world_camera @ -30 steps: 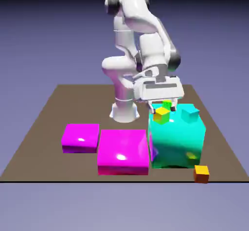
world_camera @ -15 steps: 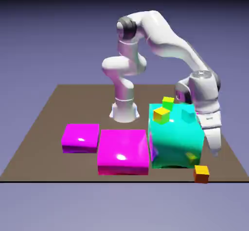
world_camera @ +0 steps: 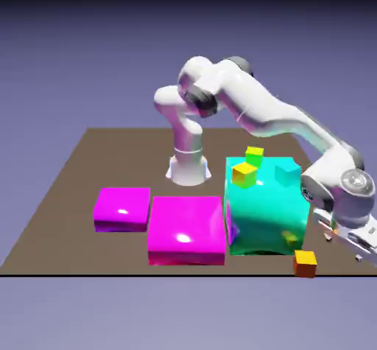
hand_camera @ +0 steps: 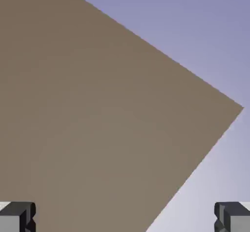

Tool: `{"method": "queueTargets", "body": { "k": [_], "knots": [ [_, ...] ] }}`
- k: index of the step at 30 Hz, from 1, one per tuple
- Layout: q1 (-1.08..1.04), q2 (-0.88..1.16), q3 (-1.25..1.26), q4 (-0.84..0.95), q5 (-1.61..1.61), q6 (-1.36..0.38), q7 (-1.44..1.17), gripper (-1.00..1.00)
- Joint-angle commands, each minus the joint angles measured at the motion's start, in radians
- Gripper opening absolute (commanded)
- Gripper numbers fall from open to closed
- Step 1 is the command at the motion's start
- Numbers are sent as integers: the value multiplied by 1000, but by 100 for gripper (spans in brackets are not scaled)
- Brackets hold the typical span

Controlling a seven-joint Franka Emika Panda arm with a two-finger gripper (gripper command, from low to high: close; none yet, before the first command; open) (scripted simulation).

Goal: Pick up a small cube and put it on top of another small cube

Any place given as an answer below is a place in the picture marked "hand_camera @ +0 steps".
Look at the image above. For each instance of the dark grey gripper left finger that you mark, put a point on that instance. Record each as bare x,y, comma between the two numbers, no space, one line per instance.
15,216

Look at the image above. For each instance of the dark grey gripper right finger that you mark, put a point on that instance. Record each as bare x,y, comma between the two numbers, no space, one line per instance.
232,216

